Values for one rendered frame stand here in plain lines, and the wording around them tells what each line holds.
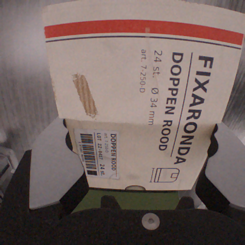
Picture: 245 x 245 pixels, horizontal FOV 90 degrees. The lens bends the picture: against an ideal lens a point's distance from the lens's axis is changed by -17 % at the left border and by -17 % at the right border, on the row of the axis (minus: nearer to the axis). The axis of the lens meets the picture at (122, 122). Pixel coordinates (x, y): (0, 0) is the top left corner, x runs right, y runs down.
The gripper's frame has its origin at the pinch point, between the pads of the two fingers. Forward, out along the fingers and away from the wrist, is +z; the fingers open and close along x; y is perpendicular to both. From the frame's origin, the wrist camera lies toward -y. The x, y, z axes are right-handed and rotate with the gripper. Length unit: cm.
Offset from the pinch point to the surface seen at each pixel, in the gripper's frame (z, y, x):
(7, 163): 5.7, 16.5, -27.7
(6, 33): 7.5, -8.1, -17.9
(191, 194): 7.0, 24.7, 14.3
